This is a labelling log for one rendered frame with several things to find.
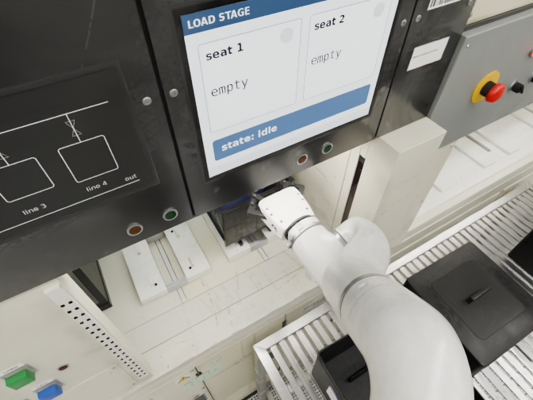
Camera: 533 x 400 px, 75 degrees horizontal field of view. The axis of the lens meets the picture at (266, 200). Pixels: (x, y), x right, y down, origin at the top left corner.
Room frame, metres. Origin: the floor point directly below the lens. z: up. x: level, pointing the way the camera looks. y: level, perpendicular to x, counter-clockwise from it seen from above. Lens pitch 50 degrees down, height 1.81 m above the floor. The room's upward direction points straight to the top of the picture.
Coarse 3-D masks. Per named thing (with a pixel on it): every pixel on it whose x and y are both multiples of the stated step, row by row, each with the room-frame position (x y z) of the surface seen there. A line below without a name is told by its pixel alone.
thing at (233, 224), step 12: (288, 180) 0.65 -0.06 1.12; (264, 192) 0.61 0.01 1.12; (276, 192) 0.63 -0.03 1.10; (240, 204) 0.57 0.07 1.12; (216, 216) 0.58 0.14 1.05; (228, 216) 0.55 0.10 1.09; (240, 216) 0.57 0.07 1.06; (216, 228) 0.58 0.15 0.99; (228, 228) 0.55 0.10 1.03; (240, 228) 0.57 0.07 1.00; (252, 228) 0.59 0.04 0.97; (228, 240) 0.55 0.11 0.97; (240, 240) 0.59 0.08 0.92
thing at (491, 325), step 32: (448, 256) 0.56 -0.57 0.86; (480, 256) 0.56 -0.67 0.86; (416, 288) 0.46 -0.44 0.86; (448, 288) 0.46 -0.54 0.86; (480, 288) 0.46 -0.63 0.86; (512, 288) 0.46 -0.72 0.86; (448, 320) 0.36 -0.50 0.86; (480, 320) 0.36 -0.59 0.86; (512, 320) 0.36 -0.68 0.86; (480, 352) 0.28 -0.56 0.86
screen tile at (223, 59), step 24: (288, 24) 0.39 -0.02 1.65; (216, 48) 0.34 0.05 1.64; (240, 48) 0.36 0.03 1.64; (264, 48) 0.37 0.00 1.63; (288, 48) 0.39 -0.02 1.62; (216, 72) 0.34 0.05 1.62; (240, 72) 0.36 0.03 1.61; (288, 72) 0.39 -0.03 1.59; (240, 96) 0.35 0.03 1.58; (264, 96) 0.37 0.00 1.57; (288, 96) 0.39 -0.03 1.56; (216, 120) 0.34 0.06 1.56; (240, 120) 0.35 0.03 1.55
